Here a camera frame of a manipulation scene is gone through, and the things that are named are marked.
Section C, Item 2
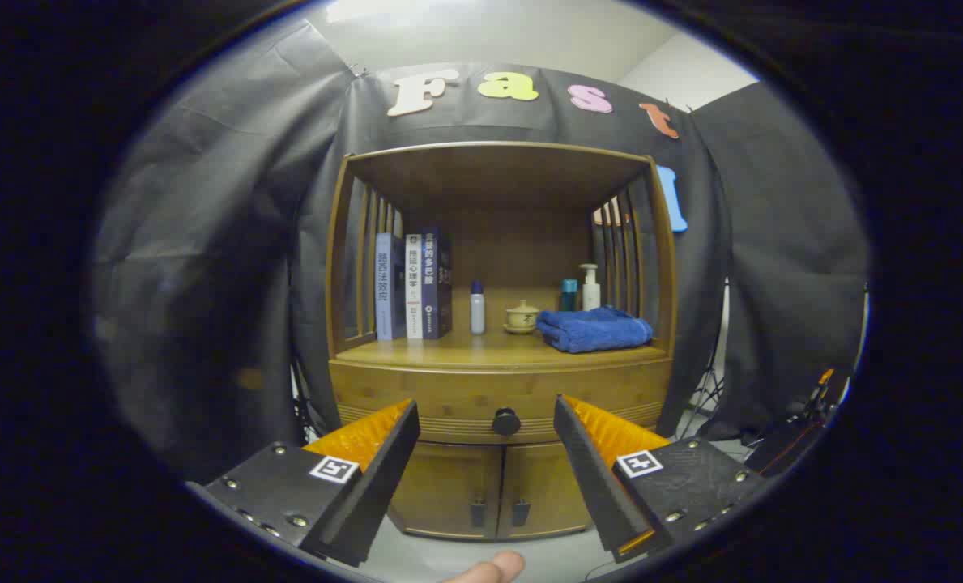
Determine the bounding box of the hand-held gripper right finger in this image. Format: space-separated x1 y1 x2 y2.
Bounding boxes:
553 394 765 564

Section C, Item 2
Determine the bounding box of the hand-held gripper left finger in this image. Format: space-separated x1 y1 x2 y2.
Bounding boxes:
185 398 421 568

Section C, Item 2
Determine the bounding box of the wooden drawer with black knob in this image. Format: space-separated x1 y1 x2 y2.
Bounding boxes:
329 356 673 445

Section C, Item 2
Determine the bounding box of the wooden cabinet door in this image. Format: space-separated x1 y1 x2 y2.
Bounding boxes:
497 441 594 540
390 441 505 541

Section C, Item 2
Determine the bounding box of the wooden countertop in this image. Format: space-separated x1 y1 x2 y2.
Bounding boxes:
334 328 670 367

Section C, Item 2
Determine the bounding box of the wooden cabinet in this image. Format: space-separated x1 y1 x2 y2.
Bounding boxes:
325 141 678 542

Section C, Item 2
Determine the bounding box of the black light stand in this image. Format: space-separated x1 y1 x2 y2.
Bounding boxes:
675 279 729 438
291 356 332 442

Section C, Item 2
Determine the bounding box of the folded blue towel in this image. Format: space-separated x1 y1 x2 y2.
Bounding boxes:
535 306 654 354

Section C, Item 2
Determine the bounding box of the beige lidded tea cup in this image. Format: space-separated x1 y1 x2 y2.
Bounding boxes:
503 300 540 334

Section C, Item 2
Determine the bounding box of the black equipment with orange parts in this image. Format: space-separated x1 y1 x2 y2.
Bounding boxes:
744 368 846 479

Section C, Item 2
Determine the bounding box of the light blue book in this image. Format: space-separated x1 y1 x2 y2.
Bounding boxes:
374 232 407 341

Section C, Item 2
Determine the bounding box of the white book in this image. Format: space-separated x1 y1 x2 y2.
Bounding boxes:
405 234 424 340

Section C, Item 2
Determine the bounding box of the dark navy book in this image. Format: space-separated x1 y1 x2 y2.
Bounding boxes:
421 228 453 339

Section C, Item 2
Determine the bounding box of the black backdrop cloth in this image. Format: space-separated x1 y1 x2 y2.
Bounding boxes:
92 16 869 483

